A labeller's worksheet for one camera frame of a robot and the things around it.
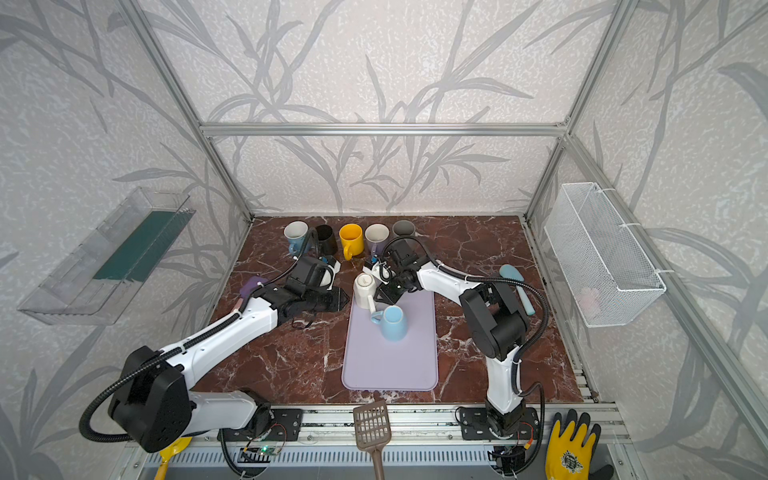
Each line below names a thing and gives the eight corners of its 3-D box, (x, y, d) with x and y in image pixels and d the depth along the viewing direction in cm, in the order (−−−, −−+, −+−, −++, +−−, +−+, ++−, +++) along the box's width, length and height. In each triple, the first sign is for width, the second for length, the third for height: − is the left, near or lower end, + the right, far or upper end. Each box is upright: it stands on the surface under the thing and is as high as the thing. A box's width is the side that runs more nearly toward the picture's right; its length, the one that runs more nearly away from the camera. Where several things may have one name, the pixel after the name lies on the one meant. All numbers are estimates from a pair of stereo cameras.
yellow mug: (340, 264, 108) (336, 247, 101) (344, 240, 116) (340, 223, 108) (363, 264, 108) (360, 248, 101) (365, 240, 116) (363, 223, 108)
